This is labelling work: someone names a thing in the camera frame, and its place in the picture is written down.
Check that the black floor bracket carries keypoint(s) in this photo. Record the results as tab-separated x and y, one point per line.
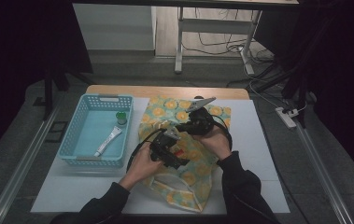
47	137

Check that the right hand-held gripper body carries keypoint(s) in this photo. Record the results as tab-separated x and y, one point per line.
201	121

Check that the white tube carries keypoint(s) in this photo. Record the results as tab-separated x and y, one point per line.
108	140

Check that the aluminium rail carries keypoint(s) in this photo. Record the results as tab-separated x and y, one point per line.
321	171
22	165

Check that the person's right hand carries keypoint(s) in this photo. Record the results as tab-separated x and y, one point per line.
216	141

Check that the fruit print fabric bag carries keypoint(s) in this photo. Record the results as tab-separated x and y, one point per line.
196	174

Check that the person's left hand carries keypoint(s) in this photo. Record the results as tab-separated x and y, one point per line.
140	166

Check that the white metal desk frame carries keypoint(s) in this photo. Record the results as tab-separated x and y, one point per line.
215	26

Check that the dark curtain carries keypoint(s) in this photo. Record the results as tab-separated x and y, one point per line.
12	62
346	77

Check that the small jar with green cap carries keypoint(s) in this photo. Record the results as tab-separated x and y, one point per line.
121	117

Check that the black metal stand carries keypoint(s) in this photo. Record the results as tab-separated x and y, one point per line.
48	93
299	84

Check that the white table mat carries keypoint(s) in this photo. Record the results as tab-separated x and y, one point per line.
252	155

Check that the light blue plastic basket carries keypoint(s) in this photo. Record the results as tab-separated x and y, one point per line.
87	137

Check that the white power strip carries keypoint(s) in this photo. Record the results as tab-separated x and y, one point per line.
286	118

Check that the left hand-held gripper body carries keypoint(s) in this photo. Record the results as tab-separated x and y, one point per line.
162	147

